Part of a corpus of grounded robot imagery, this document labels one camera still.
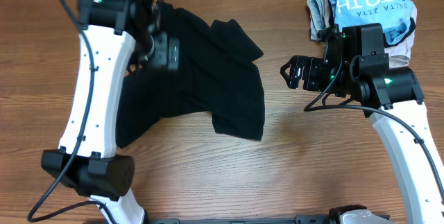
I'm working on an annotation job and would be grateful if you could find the black t-shirt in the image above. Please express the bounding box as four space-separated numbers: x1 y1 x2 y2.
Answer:
116 3 265 148

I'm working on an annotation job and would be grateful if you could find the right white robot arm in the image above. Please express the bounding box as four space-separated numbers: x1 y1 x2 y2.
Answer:
280 24 443 223

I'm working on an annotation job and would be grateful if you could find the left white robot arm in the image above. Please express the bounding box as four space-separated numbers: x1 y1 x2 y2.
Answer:
41 0 180 223

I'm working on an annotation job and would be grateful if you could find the grey folded garment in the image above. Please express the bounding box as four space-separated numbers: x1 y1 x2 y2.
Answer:
307 0 334 42

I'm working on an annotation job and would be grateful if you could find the beige folded garment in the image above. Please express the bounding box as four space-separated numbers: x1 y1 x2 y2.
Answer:
384 27 416 69

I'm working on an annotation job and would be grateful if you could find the light blue printed t-shirt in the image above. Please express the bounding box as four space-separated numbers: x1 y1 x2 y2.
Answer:
330 0 416 46

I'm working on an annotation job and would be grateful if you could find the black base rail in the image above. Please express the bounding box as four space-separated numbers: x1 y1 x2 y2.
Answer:
147 213 391 224

